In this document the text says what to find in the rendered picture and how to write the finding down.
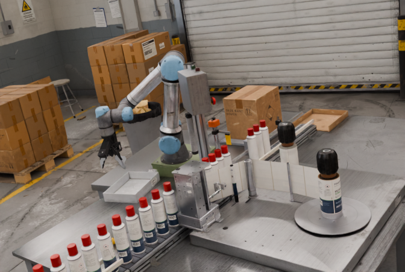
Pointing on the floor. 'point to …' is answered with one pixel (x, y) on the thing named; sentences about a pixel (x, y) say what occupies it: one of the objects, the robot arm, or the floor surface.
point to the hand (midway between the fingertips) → (113, 169)
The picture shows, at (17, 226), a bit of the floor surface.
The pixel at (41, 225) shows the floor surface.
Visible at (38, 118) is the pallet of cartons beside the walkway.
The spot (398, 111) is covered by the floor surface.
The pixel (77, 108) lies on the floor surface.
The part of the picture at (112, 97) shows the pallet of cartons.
